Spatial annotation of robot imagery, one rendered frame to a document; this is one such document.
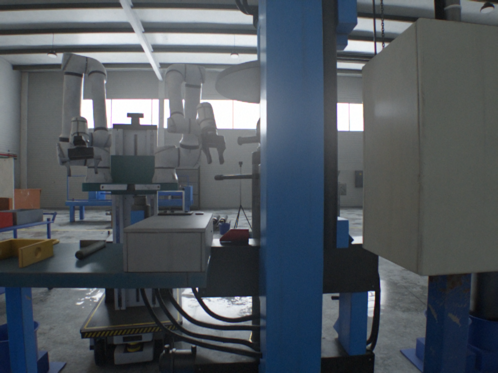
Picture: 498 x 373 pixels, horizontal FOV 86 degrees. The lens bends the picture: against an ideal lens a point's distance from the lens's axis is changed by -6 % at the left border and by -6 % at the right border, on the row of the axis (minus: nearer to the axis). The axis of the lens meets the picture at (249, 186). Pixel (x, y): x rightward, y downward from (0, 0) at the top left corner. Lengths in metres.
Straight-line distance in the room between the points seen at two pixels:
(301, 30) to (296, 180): 0.47
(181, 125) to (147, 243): 0.89
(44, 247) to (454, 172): 1.15
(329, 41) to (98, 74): 1.54
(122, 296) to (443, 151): 2.37
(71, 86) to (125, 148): 0.58
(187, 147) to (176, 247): 1.37
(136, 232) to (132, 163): 1.49
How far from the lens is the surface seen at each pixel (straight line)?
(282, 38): 0.98
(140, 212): 1.18
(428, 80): 0.52
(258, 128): 1.39
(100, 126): 1.99
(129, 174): 2.33
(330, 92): 1.12
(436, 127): 0.51
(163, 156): 2.16
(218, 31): 12.45
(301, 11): 1.03
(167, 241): 0.86
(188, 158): 2.17
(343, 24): 1.27
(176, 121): 1.62
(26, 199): 13.82
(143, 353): 2.39
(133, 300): 2.59
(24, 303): 1.33
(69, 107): 2.21
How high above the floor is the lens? 1.32
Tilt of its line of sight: 1 degrees down
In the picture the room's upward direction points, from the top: straight up
